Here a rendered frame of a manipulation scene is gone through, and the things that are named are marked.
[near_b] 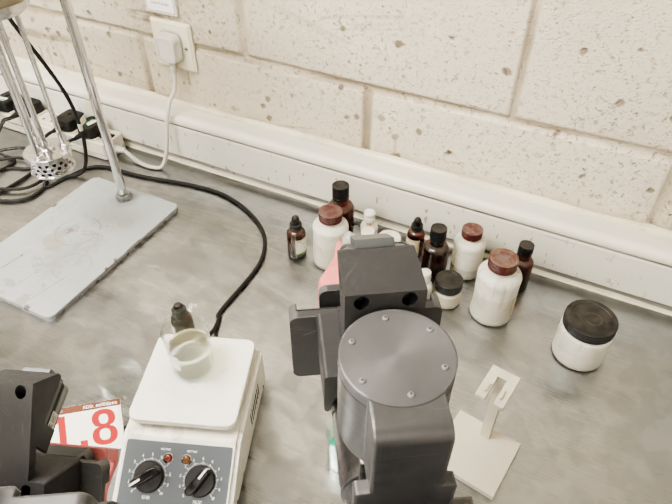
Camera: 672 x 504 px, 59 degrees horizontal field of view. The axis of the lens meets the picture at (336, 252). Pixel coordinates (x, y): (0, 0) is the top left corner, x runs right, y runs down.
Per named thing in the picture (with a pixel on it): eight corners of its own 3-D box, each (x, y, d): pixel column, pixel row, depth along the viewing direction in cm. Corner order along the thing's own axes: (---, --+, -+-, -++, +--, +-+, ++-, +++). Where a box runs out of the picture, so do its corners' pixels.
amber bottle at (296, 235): (284, 257, 95) (281, 219, 90) (292, 245, 97) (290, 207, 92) (302, 261, 94) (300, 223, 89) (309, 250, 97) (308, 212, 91)
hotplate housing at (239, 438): (233, 536, 63) (223, 502, 57) (114, 525, 64) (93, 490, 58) (270, 367, 79) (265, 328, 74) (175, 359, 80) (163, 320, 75)
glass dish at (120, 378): (106, 408, 74) (101, 398, 73) (96, 376, 78) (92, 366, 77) (149, 390, 76) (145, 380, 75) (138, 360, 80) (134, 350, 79)
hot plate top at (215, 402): (235, 432, 63) (234, 427, 63) (126, 422, 64) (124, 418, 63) (257, 344, 72) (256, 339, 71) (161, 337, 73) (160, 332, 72)
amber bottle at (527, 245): (529, 283, 91) (542, 242, 85) (521, 296, 89) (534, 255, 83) (508, 274, 92) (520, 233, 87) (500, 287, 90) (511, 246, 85)
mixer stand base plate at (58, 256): (51, 323, 85) (48, 318, 84) (-43, 279, 91) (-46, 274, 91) (180, 208, 105) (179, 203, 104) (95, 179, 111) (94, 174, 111)
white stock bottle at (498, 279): (484, 333, 84) (498, 278, 76) (461, 304, 88) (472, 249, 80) (519, 320, 85) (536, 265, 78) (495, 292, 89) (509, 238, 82)
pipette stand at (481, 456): (491, 500, 66) (515, 440, 57) (428, 461, 69) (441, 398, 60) (519, 447, 70) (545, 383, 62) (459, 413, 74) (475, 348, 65)
